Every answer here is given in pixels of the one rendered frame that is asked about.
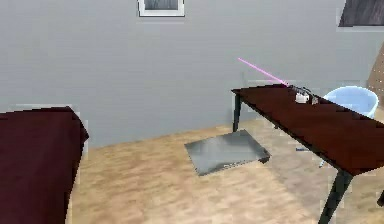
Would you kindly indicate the white mug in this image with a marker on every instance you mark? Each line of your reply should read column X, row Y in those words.
column 302, row 97

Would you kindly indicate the dark red bed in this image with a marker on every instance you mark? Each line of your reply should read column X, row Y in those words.
column 36, row 160

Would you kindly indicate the small grey cup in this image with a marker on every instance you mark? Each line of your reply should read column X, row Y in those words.
column 314, row 100

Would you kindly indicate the dark brown table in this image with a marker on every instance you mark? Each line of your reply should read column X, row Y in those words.
column 320, row 126

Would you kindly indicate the white framed window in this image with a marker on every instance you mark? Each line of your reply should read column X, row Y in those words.
column 161, row 7

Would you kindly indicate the light blue chair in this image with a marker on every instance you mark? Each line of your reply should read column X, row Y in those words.
column 354, row 98

